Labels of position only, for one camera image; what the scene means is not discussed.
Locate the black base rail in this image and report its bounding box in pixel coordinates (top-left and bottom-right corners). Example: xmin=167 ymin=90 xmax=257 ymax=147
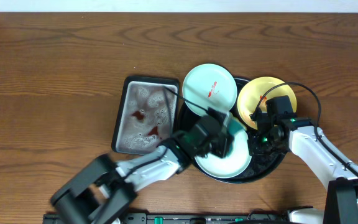
xmin=42 ymin=205 xmax=323 ymax=224

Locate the green yellow sponge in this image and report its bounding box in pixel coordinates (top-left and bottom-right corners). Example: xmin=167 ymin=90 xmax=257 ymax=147
xmin=227 ymin=118 xmax=248 ymax=157

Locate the mint green plate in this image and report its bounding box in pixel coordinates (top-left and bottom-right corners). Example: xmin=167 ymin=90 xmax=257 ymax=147
xmin=195 ymin=147 xmax=252 ymax=179
xmin=182 ymin=63 xmax=237 ymax=116

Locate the yellow plate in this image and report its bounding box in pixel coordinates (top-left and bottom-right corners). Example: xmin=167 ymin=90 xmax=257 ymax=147
xmin=237 ymin=77 xmax=297 ymax=130

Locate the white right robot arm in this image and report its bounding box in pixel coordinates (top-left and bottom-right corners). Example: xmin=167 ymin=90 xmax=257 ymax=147
xmin=249 ymin=109 xmax=358 ymax=223

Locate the black rectangular soapy water tray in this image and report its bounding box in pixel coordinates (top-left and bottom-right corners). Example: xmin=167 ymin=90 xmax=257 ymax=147
xmin=111 ymin=75 xmax=179 ymax=155

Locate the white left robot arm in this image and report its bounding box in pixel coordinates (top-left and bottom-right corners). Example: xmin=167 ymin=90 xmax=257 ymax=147
xmin=50 ymin=111 xmax=232 ymax=223

